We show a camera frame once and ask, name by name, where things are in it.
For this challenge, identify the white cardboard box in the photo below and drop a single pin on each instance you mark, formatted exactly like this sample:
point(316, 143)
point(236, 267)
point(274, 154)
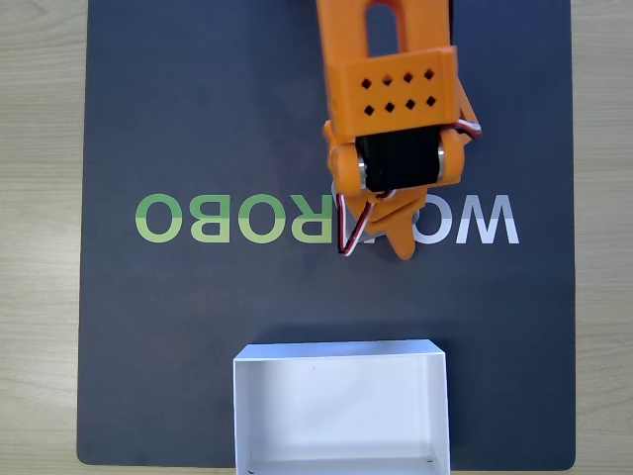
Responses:
point(341, 410)

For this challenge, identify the dark blue WOWROBO mat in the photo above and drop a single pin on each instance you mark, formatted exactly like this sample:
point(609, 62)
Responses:
point(198, 123)

